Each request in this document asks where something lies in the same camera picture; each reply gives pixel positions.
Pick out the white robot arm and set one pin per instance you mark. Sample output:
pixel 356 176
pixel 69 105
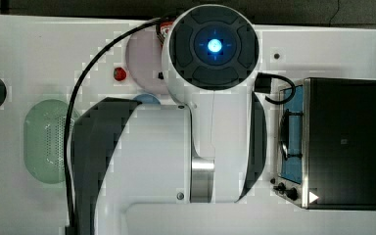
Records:
pixel 208 145

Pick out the blue bowl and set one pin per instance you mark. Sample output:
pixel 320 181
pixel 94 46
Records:
pixel 147 99

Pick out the grey round plate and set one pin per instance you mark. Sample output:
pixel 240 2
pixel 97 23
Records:
pixel 143 58

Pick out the dark red strawberry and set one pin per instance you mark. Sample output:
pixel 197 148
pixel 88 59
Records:
pixel 120 74

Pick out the red ketchup bottle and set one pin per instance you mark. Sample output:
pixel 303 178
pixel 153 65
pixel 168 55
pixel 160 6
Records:
pixel 162 30

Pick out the steel toaster oven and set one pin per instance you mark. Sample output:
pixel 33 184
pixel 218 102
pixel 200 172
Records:
pixel 326 151

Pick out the green perforated colander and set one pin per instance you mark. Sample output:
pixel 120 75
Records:
pixel 43 141

